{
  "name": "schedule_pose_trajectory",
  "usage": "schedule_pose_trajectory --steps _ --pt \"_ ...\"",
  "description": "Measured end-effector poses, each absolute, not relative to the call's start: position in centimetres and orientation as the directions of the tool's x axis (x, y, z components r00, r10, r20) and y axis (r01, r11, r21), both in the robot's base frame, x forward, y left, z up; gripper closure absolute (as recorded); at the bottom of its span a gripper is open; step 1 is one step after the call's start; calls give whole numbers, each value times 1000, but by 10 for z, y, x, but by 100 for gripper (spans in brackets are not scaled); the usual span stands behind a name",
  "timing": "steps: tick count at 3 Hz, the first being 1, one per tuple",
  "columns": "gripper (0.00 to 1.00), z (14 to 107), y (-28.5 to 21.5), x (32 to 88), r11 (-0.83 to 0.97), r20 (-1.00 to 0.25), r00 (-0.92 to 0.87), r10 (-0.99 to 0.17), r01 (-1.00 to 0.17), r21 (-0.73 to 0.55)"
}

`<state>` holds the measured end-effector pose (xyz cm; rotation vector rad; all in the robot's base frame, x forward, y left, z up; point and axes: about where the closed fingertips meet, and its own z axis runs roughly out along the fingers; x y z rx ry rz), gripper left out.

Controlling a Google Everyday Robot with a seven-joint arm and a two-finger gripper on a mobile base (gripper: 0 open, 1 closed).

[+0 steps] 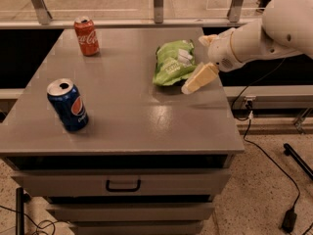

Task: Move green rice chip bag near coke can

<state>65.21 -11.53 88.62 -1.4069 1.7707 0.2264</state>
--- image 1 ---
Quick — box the red coke can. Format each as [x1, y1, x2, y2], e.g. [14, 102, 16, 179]
[74, 16, 100, 56]

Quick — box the black drawer handle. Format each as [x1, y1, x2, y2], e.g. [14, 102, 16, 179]
[105, 179, 141, 193]

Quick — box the black power adapter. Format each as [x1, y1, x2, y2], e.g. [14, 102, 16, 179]
[282, 209, 297, 233]

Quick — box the black stand leg right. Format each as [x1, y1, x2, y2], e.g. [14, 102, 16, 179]
[283, 143, 313, 180]

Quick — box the black floor cable left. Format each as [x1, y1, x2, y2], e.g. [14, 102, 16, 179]
[0, 205, 63, 235]

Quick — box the blue pepsi can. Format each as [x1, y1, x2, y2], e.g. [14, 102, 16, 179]
[47, 78, 89, 132]

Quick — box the grey drawer cabinet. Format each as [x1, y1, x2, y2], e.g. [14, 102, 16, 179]
[0, 27, 244, 235]

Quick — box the metal window railing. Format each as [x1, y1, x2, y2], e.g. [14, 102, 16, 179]
[0, 0, 257, 28]

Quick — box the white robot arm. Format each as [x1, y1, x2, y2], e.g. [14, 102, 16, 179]
[181, 0, 313, 95]

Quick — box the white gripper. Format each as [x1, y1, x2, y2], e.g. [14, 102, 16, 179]
[181, 28, 244, 95]

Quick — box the black stand leg left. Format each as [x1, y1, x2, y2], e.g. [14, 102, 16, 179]
[16, 187, 24, 235]

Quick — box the green rice chip bag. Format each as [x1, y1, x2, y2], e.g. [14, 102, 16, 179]
[153, 40, 197, 86]

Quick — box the black power cable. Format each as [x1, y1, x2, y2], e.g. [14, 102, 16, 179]
[230, 57, 301, 211]

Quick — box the black stand leg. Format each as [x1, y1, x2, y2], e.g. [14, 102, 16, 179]
[283, 143, 313, 180]
[16, 187, 24, 235]

